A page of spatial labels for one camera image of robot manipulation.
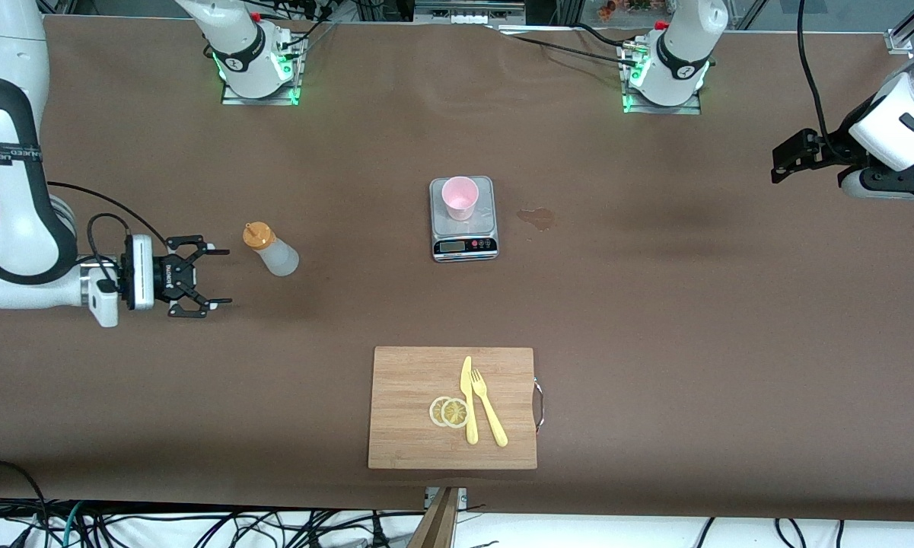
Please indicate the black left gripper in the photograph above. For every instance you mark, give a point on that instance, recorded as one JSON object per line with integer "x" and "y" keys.
{"x": 839, "y": 149}

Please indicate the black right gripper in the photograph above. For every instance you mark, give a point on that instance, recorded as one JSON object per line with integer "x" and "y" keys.
{"x": 162, "y": 275}

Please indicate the clear squeeze bottle orange cap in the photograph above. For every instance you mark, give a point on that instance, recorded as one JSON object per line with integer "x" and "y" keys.
{"x": 278, "y": 255}

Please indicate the pink plastic cup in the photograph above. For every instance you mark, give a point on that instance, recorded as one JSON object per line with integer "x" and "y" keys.
{"x": 460, "y": 199}

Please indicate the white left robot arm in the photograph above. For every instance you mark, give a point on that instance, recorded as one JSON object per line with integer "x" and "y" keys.
{"x": 681, "y": 46}

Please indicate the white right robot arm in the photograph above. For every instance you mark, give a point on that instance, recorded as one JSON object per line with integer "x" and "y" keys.
{"x": 232, "y": 27}

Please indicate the brown table cover sheet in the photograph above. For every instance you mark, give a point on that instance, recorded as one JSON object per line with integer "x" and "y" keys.
{"x": 198, "y": 380}

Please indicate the wooden cutting board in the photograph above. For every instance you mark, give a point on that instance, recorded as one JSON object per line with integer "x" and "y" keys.
{"x": 403, "y": 441}

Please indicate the lemon slice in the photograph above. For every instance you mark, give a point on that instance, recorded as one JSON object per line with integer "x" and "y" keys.
{"x": 454, "y": 412}
{"x": 434, "y": 411}

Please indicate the silver digital kitchen scale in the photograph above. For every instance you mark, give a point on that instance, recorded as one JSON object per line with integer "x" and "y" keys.
{"x": 481, "y": 228}

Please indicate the yellow plastic knife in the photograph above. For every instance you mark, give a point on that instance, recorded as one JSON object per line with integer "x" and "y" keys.
{"x": 471, "y": 418}

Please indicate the yellow plastic fork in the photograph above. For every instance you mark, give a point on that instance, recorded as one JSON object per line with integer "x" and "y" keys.
{"x": 496, "y": 426}

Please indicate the white power strip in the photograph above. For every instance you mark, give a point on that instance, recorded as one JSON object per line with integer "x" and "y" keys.
{"x": 468, "y": 14}

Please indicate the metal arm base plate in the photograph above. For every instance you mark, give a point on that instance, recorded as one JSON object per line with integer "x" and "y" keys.
{"x": 662, "y": 109}
{"x": 259, "y": 100}

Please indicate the small metal bracket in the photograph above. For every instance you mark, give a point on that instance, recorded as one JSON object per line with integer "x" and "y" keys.
{"x": 462, "y": 498}

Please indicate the wooden post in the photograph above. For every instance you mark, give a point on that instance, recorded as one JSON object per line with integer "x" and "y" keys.
{"x": 437, "y": 529}

